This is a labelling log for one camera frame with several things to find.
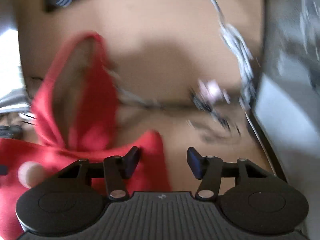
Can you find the right computer monitor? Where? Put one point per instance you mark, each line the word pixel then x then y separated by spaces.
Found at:
pixel 287 102

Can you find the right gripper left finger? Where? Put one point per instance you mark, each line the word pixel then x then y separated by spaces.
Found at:
pixel 117 169

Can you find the red fleece hooded garment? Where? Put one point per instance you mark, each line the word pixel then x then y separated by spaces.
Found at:
pixel 56 188

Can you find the pink white cable tie tag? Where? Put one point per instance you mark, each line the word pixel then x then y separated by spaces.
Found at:
pixel 211 92

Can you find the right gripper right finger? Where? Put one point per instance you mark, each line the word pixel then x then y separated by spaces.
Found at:
pixel 208 170

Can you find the left curved computer monitor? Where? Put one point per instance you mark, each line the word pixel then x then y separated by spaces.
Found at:
pixel 14 97

